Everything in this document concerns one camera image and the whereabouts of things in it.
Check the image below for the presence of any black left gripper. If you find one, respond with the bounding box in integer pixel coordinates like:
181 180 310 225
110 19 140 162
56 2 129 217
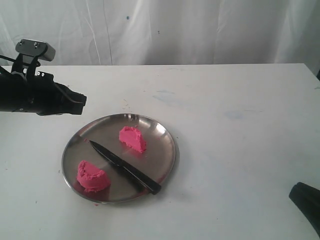
15 72 87 116

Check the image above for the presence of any black knife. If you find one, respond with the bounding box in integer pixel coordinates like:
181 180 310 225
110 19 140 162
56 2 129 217
89 140 162 195

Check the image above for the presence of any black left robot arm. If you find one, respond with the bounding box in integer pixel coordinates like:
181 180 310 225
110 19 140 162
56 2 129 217
0 67 87 116

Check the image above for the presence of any pink sand mound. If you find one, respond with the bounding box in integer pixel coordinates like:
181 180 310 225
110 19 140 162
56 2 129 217
118 126 147 154
76 160 111 193

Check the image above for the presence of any round steel plate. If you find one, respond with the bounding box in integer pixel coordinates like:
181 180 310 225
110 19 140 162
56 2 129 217
61 113 176 204

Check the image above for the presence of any white backdrop curtain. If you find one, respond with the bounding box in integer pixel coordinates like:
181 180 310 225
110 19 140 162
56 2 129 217
0 0 320 72

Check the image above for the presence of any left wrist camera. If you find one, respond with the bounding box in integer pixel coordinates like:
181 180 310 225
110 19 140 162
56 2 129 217
11 39 56 76

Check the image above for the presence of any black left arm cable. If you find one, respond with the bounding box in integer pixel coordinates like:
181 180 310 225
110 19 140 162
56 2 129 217
0 54 16 76

